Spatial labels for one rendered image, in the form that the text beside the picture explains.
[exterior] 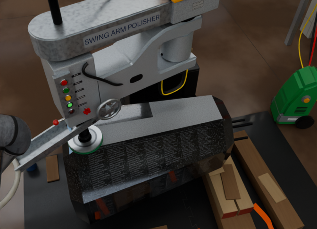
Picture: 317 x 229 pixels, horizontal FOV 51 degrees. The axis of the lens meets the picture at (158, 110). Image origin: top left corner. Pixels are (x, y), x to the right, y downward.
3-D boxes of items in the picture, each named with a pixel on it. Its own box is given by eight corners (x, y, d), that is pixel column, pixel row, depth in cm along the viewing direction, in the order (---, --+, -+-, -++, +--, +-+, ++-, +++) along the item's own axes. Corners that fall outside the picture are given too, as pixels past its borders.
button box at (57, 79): (78, 110, 172) (68, 69, 151) (79, 113, 171) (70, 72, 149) (63, 116, 169) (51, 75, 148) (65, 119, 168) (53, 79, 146)
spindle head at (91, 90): (110, 83, 205) (103, 21, 171) (128, 106, 193) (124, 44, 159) (54, 106, 191) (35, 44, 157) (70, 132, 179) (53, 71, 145)
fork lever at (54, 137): (109, 89, 205) (106, 84, 201) (124, 109, 195) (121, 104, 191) (11, 154, 194) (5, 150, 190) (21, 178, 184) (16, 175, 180)
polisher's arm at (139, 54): (176, 61, 226) (182, -5, 189) (197, 81, 214) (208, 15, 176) (76, 103, 198) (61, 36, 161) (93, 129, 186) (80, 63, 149)
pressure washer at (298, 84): (300, 103, 349) (336, 35, 283) (310, 129, 326) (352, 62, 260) (267, 102, 348) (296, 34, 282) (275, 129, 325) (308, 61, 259)
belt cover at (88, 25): (189, -7, 194) (193, -36, 181) (217, 13, 180) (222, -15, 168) (29, 46, 158) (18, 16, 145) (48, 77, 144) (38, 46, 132)
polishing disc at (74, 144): (91, 120, 218) (91, 119, 217) (108, 141, 207) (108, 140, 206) (62, 135, 209) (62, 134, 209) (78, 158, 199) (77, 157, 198)
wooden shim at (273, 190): (257, 177, 274) (257, 176, 273) (267, 173, 277) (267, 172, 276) (275, 203, 260) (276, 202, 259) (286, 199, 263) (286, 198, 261)
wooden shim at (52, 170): (45, 157, 294) (45, 156, 293) (57, 155, 296) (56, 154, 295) (47, 182, 278) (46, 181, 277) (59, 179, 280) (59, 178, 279)
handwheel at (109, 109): (114, 103, 190) (112, 84, 179) (123, 114, 185) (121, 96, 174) (90, 113, 185) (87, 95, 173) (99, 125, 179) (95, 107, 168)
